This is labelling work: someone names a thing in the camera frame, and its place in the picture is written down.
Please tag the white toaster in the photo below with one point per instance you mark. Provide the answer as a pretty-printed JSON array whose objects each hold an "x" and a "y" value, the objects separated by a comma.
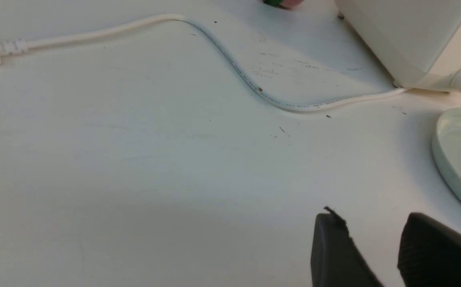
[{"x": 417, "y": 41}]

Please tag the pink peach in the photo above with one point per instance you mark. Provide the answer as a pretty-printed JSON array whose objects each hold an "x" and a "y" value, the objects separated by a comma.
[{"x": 283, "y": 3}]

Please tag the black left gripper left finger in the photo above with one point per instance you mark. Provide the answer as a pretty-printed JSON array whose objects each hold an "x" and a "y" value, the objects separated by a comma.
[{"x": 335, "y": 259}]

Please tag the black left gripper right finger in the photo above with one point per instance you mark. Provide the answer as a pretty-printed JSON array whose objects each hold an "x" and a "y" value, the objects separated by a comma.
[{"x": 429, "y": 253}]

